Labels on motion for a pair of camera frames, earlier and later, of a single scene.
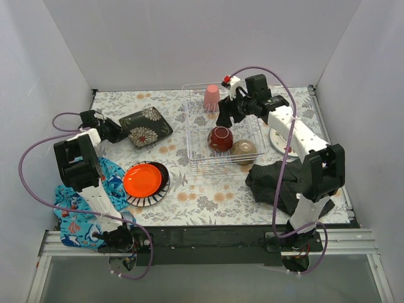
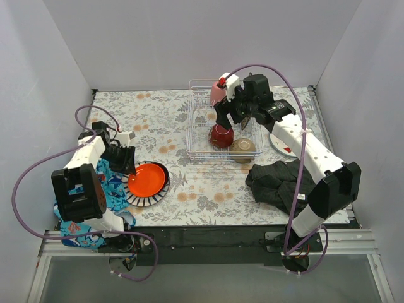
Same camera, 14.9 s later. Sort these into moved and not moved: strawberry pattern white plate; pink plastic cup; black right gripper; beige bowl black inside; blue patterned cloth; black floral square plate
Moved: black floral square plate; pink plastic cup
Not moved: blue patterned cloth; strawberry pattern white plate; black right gripper; beige bowl black inside
